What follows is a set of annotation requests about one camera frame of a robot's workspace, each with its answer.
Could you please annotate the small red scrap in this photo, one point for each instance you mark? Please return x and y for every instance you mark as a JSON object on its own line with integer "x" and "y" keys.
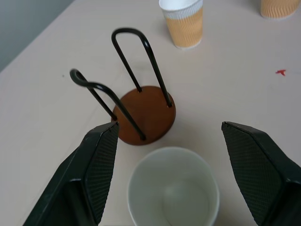
{"x": 281, "y": 72}

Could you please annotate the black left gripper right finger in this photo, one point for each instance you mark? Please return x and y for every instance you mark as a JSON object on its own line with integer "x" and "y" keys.
{"x": 261, "y": 174}

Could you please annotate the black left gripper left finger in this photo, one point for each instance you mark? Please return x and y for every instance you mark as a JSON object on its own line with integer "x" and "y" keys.
{"x": 94, "y": 179}

